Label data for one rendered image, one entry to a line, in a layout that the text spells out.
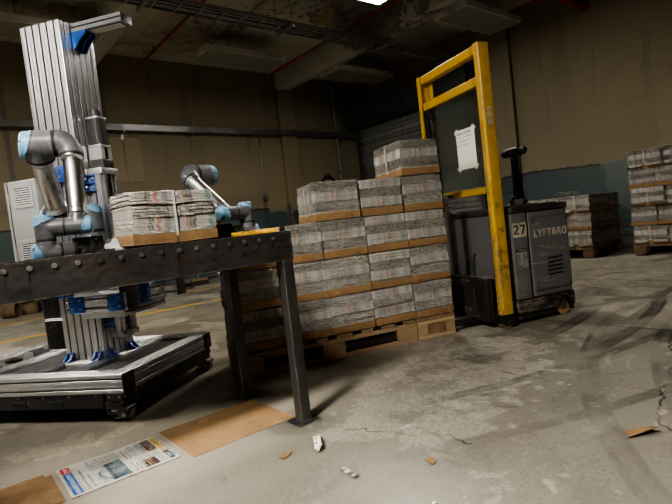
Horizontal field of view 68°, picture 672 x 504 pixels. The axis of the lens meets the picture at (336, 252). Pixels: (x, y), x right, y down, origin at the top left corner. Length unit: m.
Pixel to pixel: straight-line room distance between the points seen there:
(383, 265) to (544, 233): 1.18
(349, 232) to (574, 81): 6.79
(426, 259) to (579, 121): 6.26
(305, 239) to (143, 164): 7.00
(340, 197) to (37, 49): 1.80
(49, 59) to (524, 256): 3.04
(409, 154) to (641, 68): 6.09
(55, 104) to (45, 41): 0.33
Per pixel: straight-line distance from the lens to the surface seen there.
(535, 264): 3.62
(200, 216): 2.33
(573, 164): 9.20
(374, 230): 3.10
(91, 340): 3.02
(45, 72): 3.19
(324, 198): 2.99
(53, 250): 2.34
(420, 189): 3.27
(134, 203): 2.22
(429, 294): 3.31
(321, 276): 2.96
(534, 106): 9.58
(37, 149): 2.49
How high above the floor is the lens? 0.80
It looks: 3 degrees down
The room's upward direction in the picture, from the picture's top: 7 degrees counter-clockwise
